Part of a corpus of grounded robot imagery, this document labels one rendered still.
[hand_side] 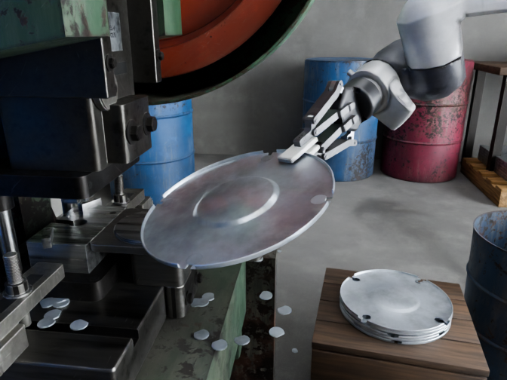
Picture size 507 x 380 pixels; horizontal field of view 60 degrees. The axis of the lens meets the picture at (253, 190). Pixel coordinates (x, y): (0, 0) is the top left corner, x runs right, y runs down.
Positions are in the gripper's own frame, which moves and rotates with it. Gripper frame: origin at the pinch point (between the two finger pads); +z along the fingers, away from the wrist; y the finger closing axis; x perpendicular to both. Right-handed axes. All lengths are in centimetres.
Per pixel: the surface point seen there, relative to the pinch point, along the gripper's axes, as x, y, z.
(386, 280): -13, -64, -30
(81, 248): -13.6, 3.2, 33.2
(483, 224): -5, -78, -77
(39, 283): -11.7, 3.7, 40.2
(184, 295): -6.0, -9.8, 26.3
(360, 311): -10, -58, -13
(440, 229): -55, -146, -139
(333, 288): -25, -63, -20
